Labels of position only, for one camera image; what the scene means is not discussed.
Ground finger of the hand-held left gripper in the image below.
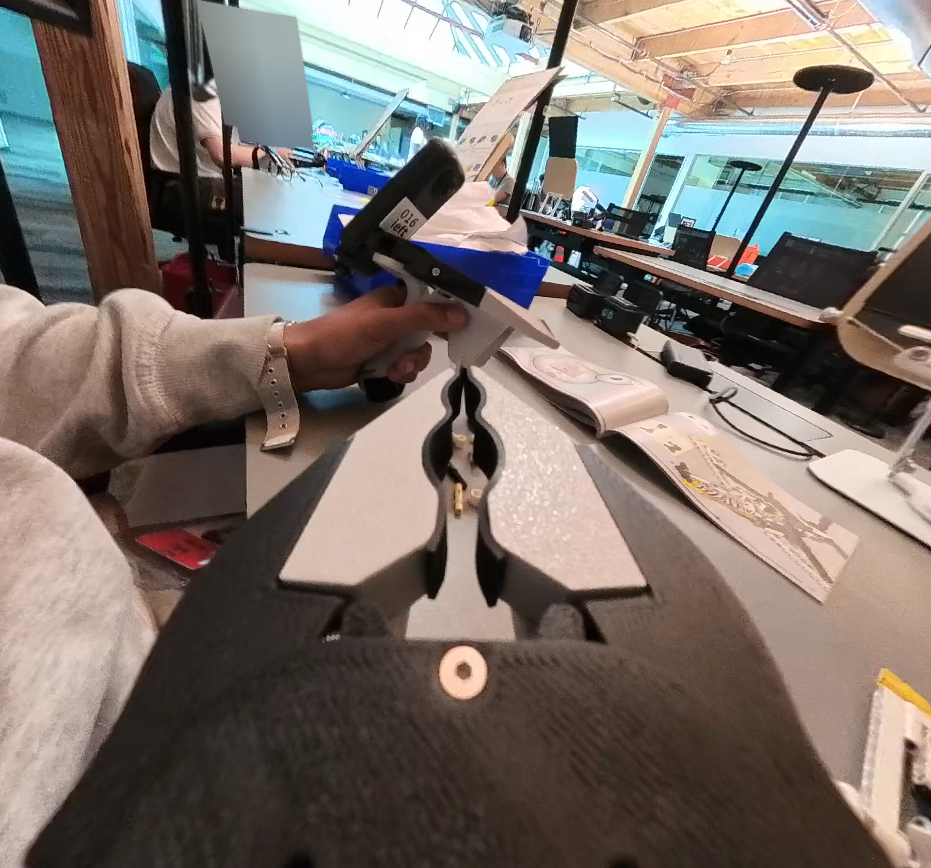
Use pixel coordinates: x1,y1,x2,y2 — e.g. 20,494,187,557
446,291,561,369

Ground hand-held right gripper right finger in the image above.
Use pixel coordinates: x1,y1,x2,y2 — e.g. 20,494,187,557
460,366,650,607

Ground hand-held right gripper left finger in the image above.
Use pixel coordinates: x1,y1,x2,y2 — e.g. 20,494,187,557
278,366,466,601

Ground person's left forearm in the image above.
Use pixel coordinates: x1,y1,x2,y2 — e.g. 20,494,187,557
0,285,292,480

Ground open lego instruction booklet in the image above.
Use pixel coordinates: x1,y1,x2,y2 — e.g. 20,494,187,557
498,344,861,603

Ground person's left hand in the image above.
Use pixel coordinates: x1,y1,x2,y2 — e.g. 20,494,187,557
285,297,470,392

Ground small blue bin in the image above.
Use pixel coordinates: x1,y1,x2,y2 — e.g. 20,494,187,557
326,155,397,194

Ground blue plastic bin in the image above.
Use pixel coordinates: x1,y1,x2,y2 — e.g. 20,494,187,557
323,204,551,302

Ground crumpled white paper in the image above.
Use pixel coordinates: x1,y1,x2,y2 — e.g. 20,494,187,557
418,180,528,254

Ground instruction sheet on stand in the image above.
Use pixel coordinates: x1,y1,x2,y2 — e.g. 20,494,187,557
454,68,566,181

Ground pale perforated wrist watch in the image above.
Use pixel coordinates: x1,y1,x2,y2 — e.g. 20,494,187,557
260,319,301,452

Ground black power adapter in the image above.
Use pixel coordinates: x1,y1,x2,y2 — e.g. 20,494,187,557
660,340,714,386

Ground grey board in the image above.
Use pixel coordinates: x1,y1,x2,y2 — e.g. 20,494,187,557
124,444,248,529

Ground black slanted pole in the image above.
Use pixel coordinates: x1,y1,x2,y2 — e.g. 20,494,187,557
505,0,599,223

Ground black mesh organizer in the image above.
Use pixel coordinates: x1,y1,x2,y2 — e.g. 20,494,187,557
673,224,718,267

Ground ceiling projector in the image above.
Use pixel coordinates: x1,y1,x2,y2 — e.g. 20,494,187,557
483,4,544,48

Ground red card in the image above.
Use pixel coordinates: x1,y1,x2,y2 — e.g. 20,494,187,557
134,528,219,572

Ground wooden edged table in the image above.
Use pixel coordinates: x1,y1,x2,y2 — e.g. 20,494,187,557
593,246,832,331

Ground black tripod pole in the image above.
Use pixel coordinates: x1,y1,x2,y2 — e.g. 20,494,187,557
155,0,242,318

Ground short black floor lamp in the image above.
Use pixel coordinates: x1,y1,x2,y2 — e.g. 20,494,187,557
709,159,763,230

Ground black mesh chair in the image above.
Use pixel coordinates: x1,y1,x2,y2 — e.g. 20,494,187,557
749,231,879,296

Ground white stand base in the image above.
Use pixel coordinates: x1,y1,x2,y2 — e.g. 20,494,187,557
809,448,931,547

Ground person's grey sweater torso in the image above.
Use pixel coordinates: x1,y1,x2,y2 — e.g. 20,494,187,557
0,437,161,868

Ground tall black floor lamp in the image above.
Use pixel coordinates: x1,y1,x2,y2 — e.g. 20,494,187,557
727,65,875,277

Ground black cable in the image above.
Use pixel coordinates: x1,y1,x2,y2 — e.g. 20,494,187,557
709,386,824,460

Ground wooden post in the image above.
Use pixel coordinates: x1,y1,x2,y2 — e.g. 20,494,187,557
32,0,162,302

